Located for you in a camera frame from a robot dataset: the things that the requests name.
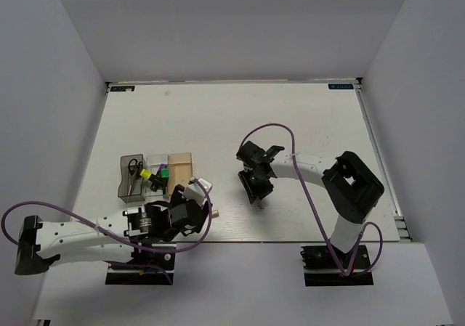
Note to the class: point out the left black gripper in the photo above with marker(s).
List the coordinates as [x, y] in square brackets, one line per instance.
[177, 197]

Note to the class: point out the black handled scissors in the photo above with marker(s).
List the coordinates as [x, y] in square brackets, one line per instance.
[134, 169]

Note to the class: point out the blue table label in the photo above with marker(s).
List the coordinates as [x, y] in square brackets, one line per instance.
[340, 86]
[122, 88]

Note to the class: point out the right blue table label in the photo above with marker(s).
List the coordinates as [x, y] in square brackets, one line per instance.
[340, 86]

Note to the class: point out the green capped highlighter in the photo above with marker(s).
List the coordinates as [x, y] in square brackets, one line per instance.
[164, 177]

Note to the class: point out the clear transparent container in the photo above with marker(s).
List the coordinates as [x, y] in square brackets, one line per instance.
[152, 163]

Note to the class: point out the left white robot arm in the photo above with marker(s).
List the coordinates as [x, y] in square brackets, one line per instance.
[135, 238]

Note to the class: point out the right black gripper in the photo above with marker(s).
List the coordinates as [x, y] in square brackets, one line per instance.
[253, 191]

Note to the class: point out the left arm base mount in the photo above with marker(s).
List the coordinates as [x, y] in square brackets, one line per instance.
[143, 268]

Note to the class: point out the dark grey transparent container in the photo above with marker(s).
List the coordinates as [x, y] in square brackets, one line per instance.
[138, 193]

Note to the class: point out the yellow capped highlighter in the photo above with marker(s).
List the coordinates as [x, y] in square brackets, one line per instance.
[154, 179]

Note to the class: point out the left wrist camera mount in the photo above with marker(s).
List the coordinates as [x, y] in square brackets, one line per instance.
[196, 189]

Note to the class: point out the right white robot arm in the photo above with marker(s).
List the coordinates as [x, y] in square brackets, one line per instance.
[352, 187]

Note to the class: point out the left blue table label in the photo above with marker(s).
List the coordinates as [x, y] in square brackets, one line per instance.
[122, 88]

